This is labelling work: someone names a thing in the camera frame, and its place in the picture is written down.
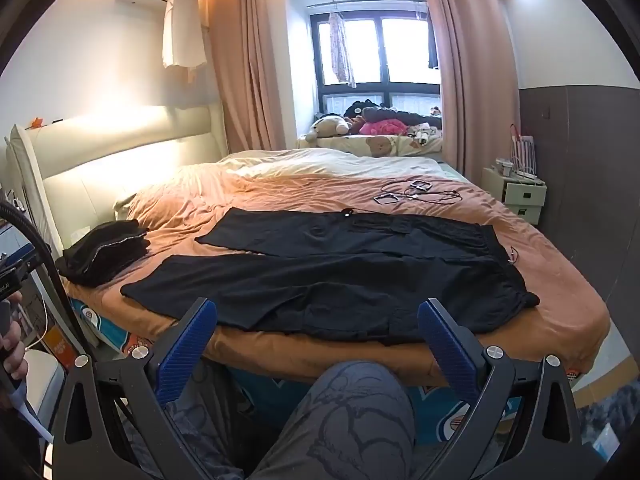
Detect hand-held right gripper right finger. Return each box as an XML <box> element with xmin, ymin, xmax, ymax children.
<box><xmin>417</xmin><ymin>299</ymin><xmax>586</xmax><ymax>480</ymax></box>

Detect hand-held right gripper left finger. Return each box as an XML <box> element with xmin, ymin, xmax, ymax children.
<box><xmin>50</xmin><ymin>298</ymin><xmax>236</xmax><ymax>480</ymax></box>

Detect black pants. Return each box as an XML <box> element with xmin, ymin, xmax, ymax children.
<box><xmin>121</xmin><ymin>208</ymin><xmax>541</xmax><ymax>346</ymax></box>

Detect person's left forearm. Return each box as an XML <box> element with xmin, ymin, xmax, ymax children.
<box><xmin>0</xmin><ymin>385</ymin><xmax>53</xmax><ymax>480</ymax></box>

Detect person's left hand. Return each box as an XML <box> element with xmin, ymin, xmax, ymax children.
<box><xmin>0</xmin><ymin>316</ymin><xmax>31</xmax><ymax>390</ymax></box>

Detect person's leg grey patterned trousers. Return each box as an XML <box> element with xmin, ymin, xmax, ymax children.
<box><xmin>245</xmin><ymin>360</ymin><xmax>416</xmax><ymax>480</ymax></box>
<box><xmin>165</xmin><ymin>360</ymin><xmax>261</xmax><ymax>480</ymax></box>

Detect orange box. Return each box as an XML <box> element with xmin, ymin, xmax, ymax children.
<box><xmin>42</xmin><ymin>327</ymin><xmax>76</xmax><ymax>361</ymax></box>

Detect folded black garment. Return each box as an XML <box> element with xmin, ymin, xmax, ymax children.
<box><xmin>56</xmin><ymin>219</ymin><xmax>151</xmax><ymax>288</ymax></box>

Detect cartoon printed bed sheet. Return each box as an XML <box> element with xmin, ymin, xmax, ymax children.
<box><xmin>70</xmin><ymin>295</ymin><xmax>611</xmax><ymax>446</ymax></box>

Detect orange blanket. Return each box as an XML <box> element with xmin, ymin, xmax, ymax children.
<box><xmin>62</xmin><ymin>162</ymin><xmax>611</xmax><ymax>388</ymax></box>

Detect cream padded headboard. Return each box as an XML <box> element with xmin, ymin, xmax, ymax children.
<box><xmin>5</xmin><ymin>102</ymin><xmax>228</xmax><ymax>281</ymax></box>

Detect white nightstand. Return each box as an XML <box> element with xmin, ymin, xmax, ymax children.
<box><xmin>481</xmin><ymin>166</ymin><xmax>548</xmax><ymax>226</ymax></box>

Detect cream duvet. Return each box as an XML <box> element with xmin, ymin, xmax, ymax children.
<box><xmin>217</xmin><ymin>147</ymin><xmax>443</xmax><ymax>181</ymax></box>

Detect pink plush toy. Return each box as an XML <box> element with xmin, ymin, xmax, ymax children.
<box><xmin>360</xmin><ymin>119</ymin><xmax>408</xmax><ymax>137</ymax></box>

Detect beige plush bear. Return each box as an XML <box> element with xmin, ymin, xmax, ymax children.
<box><xmin>305</xmin><ymin>115</ymin><xmax>351</xmax><ymax>143</ymax></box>

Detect black plush toy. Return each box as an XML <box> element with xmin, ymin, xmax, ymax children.
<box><xmin>342</xmin><ymin>99</ymin><xmax>386</xmax><ymax>120</ymax></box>

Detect pink curtain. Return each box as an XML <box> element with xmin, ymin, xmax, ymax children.
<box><xmin>207</xmin><ymin>0</ymin><xmax>301</xmax><ymax>153</ymax></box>
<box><xmin>417</xmin><ymin>0</ymin><xmax>521</xmax><ymax>181</ymax></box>

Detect white hanging cloth cover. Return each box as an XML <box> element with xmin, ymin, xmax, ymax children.
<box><xmin>161</xmin><ymin>0</ymin><xmax>208</xmax><ymax>83</ymax></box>

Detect dark framed window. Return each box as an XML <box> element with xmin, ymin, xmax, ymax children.
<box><xmin>309</xmin><ymin>10</ymin><xmax>442</xmax><ymax>116</ymax></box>

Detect floral hanging garment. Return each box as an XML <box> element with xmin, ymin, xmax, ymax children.
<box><xmin>327</xmin><ymin>10</ymin><xmax>357</xmax><ymax>88</ymax></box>

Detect black cable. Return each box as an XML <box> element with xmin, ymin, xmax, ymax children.
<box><xmin>372</xmin><ymin>177</ymin><xmax>463</xmax><ymax>206</ymax></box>

